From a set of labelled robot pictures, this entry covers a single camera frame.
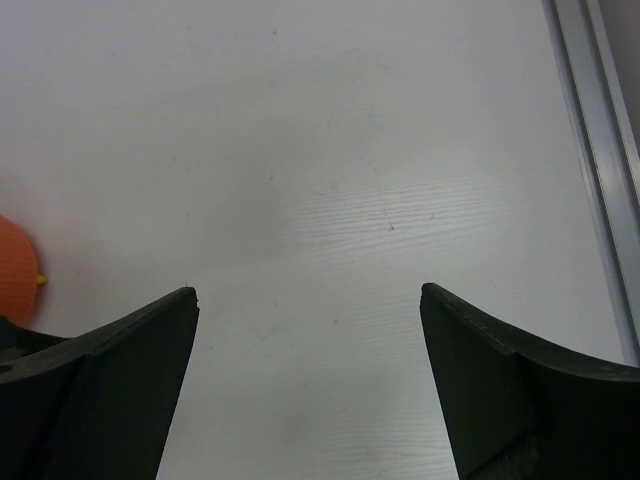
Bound orange round divided container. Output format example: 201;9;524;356
1;216;40;327

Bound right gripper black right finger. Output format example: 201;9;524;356
420;283;639;479

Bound aluminium rail right side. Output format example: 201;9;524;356
543;1;639;365

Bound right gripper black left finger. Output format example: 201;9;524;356
1;287;199;479

